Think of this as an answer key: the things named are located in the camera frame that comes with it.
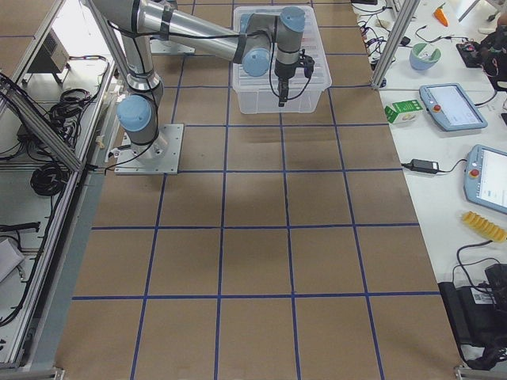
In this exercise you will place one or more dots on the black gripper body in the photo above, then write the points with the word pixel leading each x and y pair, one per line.
pixel 283 72

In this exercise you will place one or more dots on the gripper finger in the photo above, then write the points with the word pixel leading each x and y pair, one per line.
pixel 280 88
pixel 284 91

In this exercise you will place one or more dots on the clear plastic storage box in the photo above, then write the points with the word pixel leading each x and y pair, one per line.
pixel 274 37

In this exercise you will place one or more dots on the green white carton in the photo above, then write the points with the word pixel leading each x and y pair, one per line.
pixel 403 111

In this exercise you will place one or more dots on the green blue bowl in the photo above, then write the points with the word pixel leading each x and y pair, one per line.
pixel 424 56

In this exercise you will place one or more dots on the black power adapter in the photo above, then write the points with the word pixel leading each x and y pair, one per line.
pixel 422 166

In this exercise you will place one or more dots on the orange toy carrot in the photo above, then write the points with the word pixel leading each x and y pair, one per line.
pixel 441 16

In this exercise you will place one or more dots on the teach pendant upper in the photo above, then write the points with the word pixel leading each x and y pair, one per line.
pixel 451 108

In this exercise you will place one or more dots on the teach pendant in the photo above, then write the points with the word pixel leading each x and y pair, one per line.
pixel 451 108
pixel 485 178

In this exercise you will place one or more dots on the teach pendant lower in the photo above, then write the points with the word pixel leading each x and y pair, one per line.
pixel 485 178

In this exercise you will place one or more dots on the yellow toy corn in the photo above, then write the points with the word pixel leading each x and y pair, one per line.
pixel 484 227

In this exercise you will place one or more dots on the black device bottom right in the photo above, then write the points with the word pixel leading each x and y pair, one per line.
pixel 477 315

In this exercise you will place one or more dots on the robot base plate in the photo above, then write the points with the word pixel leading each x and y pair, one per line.
pixel 162 157

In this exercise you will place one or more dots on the aluminium frame post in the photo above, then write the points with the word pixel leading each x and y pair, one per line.
pixel 403 18

